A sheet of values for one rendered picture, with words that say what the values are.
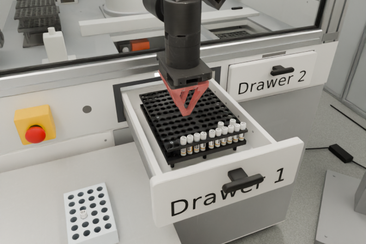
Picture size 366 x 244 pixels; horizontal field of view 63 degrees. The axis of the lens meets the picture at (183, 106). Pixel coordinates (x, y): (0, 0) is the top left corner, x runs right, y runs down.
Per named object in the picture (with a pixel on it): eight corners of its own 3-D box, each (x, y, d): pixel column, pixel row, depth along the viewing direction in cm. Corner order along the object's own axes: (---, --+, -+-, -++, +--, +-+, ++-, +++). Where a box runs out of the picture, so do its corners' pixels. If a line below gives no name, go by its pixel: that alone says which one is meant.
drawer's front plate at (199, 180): (293, 183, 61) (305, 141, 55) (156, 229, 52) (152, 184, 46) (287, 177, 62) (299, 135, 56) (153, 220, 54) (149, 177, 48)
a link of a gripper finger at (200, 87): (193, 97, 59) (194, 54, 54) (208, 118, 54) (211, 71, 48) (160, 104, 57) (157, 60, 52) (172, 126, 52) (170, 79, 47)
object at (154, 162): (282, 174, 61) (287, 151, 58) (161, 212, 53) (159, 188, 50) (201, 85, 92) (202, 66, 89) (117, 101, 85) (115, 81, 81)
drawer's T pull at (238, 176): (263, 182, 51) (265, 176, 50) (224, 195, 48) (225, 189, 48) (252, 168, 53) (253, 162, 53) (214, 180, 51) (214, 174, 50)
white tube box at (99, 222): (119, 242, 57) (116, 229, 54) (72, 258, 54) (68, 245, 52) (107, 194, 66) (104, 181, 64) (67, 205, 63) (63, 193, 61)
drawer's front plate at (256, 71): (309, 84, 96) (318, 52, 90) (228, 102, 87) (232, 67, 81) (305, 82, 97) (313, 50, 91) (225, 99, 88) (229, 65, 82)
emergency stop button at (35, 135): (47, 142, 66) (43, 128, 64) (28, 147, 65) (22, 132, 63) (47, 134, 68) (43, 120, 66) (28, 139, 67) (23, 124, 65)
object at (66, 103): (326, 82, 101) (339, 41, 93) (-21, 158, 70) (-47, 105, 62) (206, 9, 175) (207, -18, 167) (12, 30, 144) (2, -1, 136)
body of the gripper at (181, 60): (189, 56, 56) (189, 17, 52) (213, 81, 48) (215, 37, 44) (156, 61, 54) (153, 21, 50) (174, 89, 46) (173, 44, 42)
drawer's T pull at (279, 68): (294, 72, 85) (295, 67, 84) (272, 77, 83) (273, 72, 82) (286, 67, 88) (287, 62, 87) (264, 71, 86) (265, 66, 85)
